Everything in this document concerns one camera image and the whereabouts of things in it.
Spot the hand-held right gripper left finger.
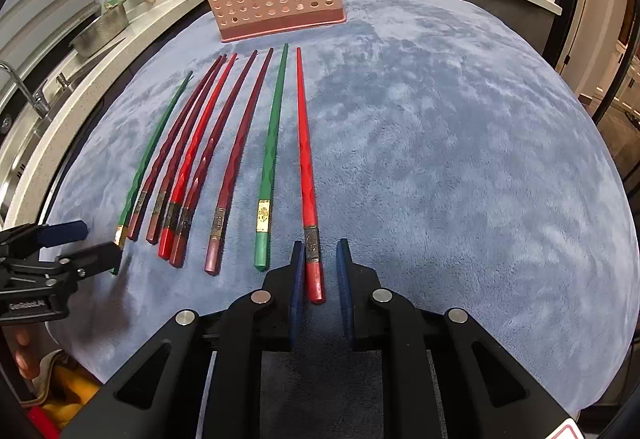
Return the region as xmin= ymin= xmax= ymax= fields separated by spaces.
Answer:
xmin=60 ymin=240 xmax=307 ymax=439

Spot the steel sink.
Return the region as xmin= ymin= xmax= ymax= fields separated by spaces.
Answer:
xmin=0 ymin=112 xmax=46 ymax=220

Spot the steel kitchen faucet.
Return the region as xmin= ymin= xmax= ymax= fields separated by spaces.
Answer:
xmin=0 ymin=60 xmax=51 ymax=117

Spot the person's left hand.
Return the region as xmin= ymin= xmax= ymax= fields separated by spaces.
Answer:
xmin=12 ymin=326 xmax=42 ymax=377

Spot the blue plush mat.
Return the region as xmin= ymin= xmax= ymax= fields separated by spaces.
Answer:
xmin=45 ymin=0 xmax=633 ymax=439

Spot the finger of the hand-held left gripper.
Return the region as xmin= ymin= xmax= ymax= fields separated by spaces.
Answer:
xmin=45 ymin=241 xmax=123 ymax=280
xmin=0 ymin=220 xmax=89 ymax=262

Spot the green chopstick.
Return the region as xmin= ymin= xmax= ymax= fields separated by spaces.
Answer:
xmin=111 ymin=72 xmax=194 ymax=276
xmin=253 ymin=42 xmax=290 ymax=271

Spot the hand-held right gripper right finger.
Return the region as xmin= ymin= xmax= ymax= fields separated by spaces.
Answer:
xmin=335 ymin=238 xmax=576 ymax=439

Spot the yellow cloth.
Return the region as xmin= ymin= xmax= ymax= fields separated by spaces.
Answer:
xmin=40 ymin=364 xmax=101 ymax=425

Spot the bright red chopstick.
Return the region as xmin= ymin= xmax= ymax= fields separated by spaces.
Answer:
xmin=295 ymin=47 xmax=327 ymax=305
xmin=158 ymin=52 xmax=239 ymax=260

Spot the steel colander pot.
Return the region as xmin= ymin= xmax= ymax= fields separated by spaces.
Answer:
xmin=70 ymin=6 xmax=128 ymax=59

